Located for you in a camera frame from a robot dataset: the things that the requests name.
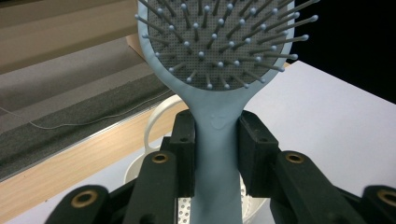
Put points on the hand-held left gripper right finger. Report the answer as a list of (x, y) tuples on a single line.
[(258, 161)]

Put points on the light blue hairbrush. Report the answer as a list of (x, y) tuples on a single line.
[(214, 140)]

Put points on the light wooden furniture frame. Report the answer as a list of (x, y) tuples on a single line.
[(62, 40)]

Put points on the white table cover sheet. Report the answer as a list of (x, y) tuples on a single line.
[(327, 124)]

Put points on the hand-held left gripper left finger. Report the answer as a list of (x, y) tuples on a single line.
[(183, 155)]

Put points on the white perforated plastic basket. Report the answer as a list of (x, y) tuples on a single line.
[(183, 213)]

